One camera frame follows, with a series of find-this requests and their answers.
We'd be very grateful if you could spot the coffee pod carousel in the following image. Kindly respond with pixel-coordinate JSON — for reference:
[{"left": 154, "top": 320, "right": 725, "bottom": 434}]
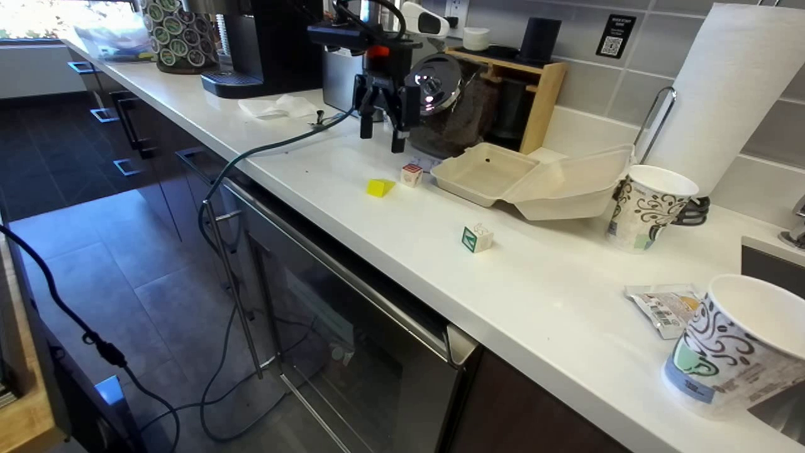
[{"left": 137, "top": 0, "right": 223, "bottom": 79}]

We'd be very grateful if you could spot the clear plastic container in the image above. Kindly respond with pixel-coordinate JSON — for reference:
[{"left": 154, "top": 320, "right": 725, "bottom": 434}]
[{"left": 67, "top": 0, "right": 155, "bottom": 63}]

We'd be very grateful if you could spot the long black robot cable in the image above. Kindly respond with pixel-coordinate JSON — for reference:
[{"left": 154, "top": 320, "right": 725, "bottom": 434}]
[{"left": 136, "top": 104, "right": 359, "bottom": 445}]

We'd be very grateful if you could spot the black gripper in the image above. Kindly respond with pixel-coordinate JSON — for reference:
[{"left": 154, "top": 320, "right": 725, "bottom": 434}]
[{"left": 349, "top": 52, "right": 424, "bottom": 156}]

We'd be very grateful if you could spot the black floor cable with connector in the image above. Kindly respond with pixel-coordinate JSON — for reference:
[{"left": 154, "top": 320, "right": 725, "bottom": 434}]
[{"left": 0, "top": 225, "right": 183, "bottom": 453}]

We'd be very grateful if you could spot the red and white cube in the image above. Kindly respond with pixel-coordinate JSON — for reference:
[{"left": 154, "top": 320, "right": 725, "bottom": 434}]
[{"left": 399, "top": 161, "right": 428, "bottom": 190}]

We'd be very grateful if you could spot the clear plastic wrapper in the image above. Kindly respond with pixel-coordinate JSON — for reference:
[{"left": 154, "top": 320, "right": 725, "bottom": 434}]
[{"left": 236, "top": 90, "right": 319, "bottom": 120}]

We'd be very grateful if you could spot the black and white wall sticker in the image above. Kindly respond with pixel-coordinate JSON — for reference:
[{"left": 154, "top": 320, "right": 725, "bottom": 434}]
[{"left": 593, "top": 12, "right": 639, "bottom": 63}]

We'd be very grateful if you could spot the large patterned paper cup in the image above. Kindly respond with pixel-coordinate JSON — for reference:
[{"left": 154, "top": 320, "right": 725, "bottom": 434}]
[{"left": 661, "top": 271, "right": 805, "bottom": 415}]

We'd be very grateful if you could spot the black coffee machine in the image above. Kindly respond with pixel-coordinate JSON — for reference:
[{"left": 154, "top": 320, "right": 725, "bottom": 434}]
[{"left": 198, "top": 0, "right": 326, "bottom": 102}]

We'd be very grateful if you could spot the small white container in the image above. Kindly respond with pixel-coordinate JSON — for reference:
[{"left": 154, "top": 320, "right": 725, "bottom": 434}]
[{"left": 458, "top": 26, "right": 492, "bottom": 55}]

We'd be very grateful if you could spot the foil snack packet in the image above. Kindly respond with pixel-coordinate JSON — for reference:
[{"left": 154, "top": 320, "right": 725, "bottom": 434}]
[{"left": 622, "top": 281, "right": 709, "bottom": 342}]

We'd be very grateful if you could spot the beige open clamshell food pack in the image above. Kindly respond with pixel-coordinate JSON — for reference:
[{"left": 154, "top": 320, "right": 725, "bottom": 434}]
[{"left": 429, "top": 142, "right": 633, "bottom": 225}]

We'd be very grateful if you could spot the wooden table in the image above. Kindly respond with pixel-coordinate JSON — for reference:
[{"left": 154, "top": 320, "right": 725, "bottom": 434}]
[{"left": 0, "top": 236, "right": 63, "bottom": 453}]

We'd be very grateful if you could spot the yellow cube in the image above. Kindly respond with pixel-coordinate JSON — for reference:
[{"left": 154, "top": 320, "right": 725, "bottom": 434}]
[{"left": 365, "top": 176, "right": 397, "bottom": 201}]

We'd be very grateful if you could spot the white paper towel roll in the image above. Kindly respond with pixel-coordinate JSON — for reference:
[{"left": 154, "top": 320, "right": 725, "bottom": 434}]
[{"left": 644, "top": 3, "right": 805, "bottom": 198}]

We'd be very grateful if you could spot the stainless steel appliance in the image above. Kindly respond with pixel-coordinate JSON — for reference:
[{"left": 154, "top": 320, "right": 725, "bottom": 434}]
[{"left": 319, "top": 45, "right": 365, "bottom": 115}]

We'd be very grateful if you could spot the black bar cabinet handle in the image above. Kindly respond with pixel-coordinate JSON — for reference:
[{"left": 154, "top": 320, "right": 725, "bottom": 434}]
[{"left": 112, "top": 89, "right": 159, "bottom": 161}]

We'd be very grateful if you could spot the green and white cube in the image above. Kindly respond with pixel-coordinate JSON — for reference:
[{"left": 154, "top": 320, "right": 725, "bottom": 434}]
[{"left": 458, "top": 222, "right": 496, "bottom": 258}]

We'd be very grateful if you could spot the black box on rack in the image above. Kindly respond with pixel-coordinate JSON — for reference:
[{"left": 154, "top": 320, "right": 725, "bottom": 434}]
[{"left": 517, "top": 15, "right": 566, "bottom": 69}]

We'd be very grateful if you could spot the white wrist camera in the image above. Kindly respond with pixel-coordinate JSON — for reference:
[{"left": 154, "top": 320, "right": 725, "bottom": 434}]
[{"left": 397, "top": 0, "right": 452, "bottom": 37}]

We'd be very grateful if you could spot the glass door undercounter appliance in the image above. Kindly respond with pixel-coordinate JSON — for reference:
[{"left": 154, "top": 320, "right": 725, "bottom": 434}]
[{"left": 219, "top": 176, "right": 483, "bottom": 453}]

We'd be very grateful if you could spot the wooden rack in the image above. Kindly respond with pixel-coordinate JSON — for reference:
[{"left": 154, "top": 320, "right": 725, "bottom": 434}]
[{"left": 441, "top": 45, "right": 571, "bottom": 156}]

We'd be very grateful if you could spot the small patterned paper cup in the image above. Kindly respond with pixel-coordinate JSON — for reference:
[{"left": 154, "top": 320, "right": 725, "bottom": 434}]
[{"left": 605, "top": 164, "right": 701, "bottom": 254}]

